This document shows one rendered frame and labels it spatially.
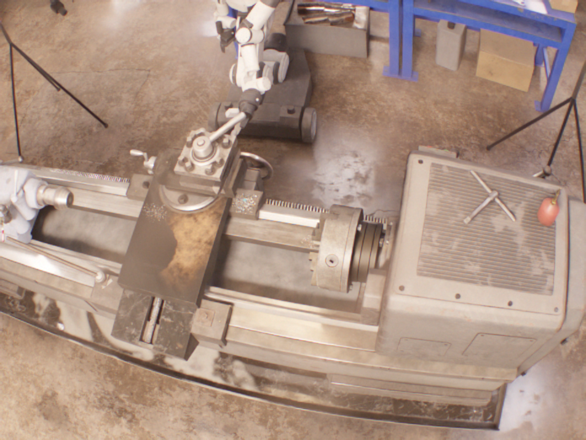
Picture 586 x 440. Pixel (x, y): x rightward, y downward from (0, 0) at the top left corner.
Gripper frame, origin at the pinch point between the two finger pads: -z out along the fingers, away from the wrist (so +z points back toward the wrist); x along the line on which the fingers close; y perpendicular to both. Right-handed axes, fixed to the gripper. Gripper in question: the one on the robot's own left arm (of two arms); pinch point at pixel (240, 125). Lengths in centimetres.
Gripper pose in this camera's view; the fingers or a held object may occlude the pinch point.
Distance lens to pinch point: 246.5
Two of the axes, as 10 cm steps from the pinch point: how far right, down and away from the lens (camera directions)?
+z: 2.4, -8.7, 4.3
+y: -8.6, -4.0, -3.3
